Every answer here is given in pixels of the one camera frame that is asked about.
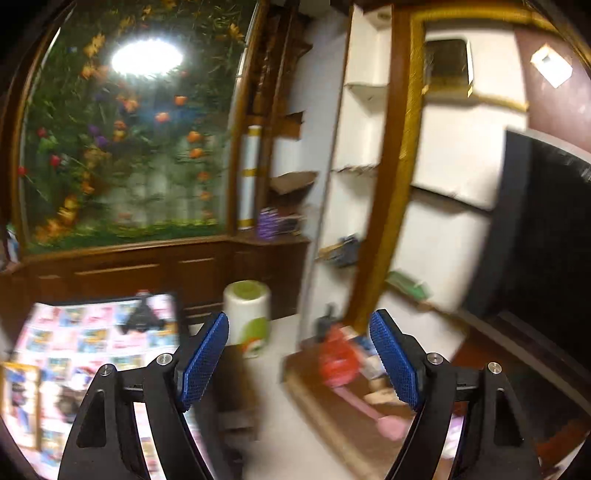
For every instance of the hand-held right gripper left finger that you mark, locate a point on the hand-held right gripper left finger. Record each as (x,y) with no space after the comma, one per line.
(205,360)

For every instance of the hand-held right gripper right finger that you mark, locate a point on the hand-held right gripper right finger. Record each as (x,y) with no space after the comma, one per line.
(395,360)

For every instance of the red packet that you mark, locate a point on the red packet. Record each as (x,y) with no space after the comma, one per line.
(337,357)

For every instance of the pink plastic tool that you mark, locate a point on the pink plastic tool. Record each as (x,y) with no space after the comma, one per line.
(388,424)

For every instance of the green item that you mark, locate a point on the green item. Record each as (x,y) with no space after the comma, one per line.
(408,286)

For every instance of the black metal tool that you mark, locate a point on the black metal tool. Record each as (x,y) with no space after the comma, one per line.
(141,316)

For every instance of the brown cardboard box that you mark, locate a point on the brown cardboard box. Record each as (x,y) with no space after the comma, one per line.
(323,415)

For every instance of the wooden cabinet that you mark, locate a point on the wooden cabinet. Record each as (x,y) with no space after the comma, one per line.
(138,277)

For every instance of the blue item on shelf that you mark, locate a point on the blue item on shelf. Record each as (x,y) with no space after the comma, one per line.
(344,249)

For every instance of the printed tablecloth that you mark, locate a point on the printed tablecloth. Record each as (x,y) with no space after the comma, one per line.
(69,337)

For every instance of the purple box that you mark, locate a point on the purple box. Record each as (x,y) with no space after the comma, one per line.
(268,224)

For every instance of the white rolled poster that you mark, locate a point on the white rolled poster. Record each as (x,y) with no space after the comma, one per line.
(249,184)

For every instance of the aquarium with artificial flowers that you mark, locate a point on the aquarium with artificial flowers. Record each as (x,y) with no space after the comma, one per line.
(138,184)

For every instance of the black television screen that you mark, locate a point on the black television screen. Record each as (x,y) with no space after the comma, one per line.
(540,230)

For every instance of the brown cardboard piece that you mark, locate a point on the brown cardboard piece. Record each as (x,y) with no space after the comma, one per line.
(293,182)

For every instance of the white shelf unit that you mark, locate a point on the white shelf unit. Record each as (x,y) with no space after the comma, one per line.
(364,138)

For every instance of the gold framed dark picture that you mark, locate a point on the gold framed dark picture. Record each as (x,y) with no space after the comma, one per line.
(448,60)

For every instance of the white wall socket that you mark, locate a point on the white wall socket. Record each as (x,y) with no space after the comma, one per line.
(551,64)

